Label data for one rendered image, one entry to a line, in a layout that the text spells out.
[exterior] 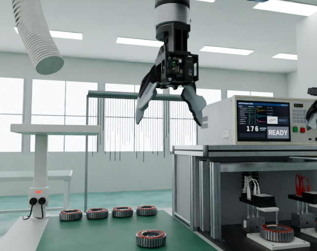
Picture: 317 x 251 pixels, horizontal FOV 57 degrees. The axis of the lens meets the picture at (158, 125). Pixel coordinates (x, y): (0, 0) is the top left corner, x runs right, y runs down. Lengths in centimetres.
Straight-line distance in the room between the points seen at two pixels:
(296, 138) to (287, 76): 829
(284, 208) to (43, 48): 148
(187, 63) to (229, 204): 88
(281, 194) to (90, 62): 661
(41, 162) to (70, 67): 607
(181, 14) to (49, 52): 120
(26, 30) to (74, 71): 572
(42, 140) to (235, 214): 101
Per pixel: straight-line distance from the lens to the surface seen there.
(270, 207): 121
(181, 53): 58
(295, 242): 116
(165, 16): 62
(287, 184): 151
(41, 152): 160
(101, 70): 758
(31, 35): 183
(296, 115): 139
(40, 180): 161
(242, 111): 124
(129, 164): 743
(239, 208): 138
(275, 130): 132
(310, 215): 144
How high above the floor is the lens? 111
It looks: 4 degrees up
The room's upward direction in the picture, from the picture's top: straight up
